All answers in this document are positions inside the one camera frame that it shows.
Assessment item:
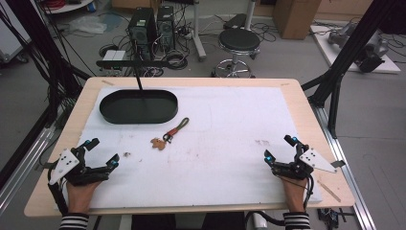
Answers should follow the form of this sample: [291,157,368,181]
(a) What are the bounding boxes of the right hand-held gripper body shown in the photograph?
[272,145,347,181]

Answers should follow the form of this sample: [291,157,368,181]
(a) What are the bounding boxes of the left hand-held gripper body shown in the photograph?
[39,146,112,187]

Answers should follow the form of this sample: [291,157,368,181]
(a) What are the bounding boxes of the black oval tray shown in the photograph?
[99,88,179,126]

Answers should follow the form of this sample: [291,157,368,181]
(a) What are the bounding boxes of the red and olive strap keychain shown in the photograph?
[162,117,191,145]

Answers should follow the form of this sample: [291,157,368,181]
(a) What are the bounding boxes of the person's left hand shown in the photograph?
[65,180,103,215]

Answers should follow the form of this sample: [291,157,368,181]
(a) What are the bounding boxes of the person's right hand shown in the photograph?
[280,175,310,214]

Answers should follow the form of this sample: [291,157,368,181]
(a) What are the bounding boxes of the white foam mat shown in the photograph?
[65,85,324,210]

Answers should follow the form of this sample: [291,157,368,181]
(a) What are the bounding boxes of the brown bear-shaped charm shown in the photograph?
[150,137,168,151]

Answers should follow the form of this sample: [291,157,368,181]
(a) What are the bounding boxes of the white box on floor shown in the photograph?
[101,49,127,72]

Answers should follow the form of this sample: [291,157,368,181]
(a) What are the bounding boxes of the person's dark trouser legs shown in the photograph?
[130,212,247,230]

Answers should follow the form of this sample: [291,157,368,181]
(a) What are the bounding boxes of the white floor board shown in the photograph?
[309,24,402,75]

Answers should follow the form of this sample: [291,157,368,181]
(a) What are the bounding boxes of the black round stool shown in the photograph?
[211,28,261,79]

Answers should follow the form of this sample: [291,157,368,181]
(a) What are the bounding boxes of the grey robot parts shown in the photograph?
[327,22,390,74]

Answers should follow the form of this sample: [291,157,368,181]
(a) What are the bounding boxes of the clear plastic bag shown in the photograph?
[67,14,108,35]

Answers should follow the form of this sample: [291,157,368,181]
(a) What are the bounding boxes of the large black computer tower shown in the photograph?
[127,7,158,61]

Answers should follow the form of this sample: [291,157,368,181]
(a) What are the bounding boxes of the brown cardboard box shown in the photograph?
[272,0,323,40]

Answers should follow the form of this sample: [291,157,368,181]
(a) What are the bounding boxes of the flat black case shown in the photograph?
[222,12,248,31]

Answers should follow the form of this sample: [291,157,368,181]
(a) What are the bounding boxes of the white round table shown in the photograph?
[40,0,96,15]

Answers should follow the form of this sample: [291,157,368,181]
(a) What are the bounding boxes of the slim black computer tower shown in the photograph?
[156,5,176,53]

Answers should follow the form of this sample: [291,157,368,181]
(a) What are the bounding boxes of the grey metal stand leg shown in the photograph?
[191,0,208,62]

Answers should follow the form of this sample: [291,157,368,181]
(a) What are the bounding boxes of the aluminium rail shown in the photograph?
[0,126,58,215]
[310,103,377,230]

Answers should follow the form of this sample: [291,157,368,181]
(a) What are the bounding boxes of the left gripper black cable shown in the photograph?
[47,171,70,216]

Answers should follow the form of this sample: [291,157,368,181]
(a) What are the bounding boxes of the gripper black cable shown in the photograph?
[47,171,70,216]
[244,174,316,227]

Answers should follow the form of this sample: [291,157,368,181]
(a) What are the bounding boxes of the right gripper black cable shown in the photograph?
[244,174,316,227]

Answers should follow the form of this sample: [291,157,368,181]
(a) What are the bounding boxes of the black camera stand bar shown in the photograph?
[96,59,170,92]

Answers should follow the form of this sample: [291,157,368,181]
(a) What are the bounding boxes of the black metal frame strut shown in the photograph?
[301,0,406,139]
[0,0,92,190]

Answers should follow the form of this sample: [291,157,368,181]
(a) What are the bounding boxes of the coiled black cable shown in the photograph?
[164,50,190,71]

